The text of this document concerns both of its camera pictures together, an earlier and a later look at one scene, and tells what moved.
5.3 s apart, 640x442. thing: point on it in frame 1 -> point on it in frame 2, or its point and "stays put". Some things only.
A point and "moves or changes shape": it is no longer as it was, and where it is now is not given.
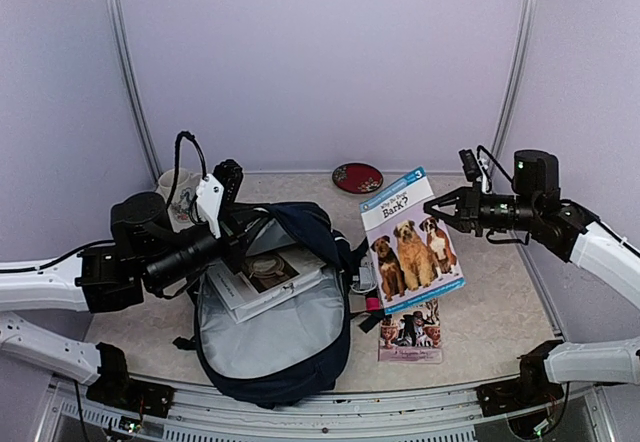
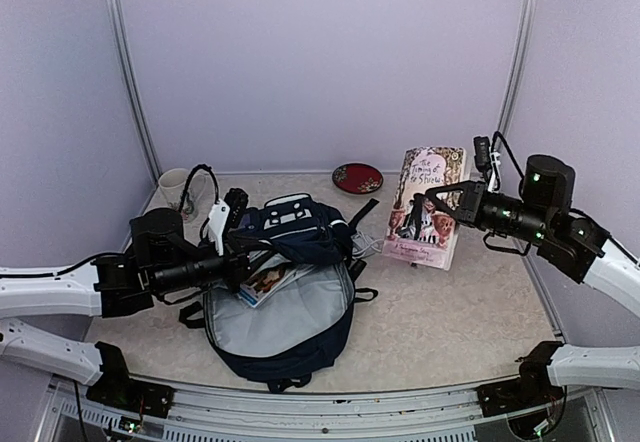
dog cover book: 411,253 -> 267,281
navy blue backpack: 296,350 moves or changes shape
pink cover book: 412,335 -> 419,169
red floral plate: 357,178 stays put
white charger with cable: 367,279 -> 363,243
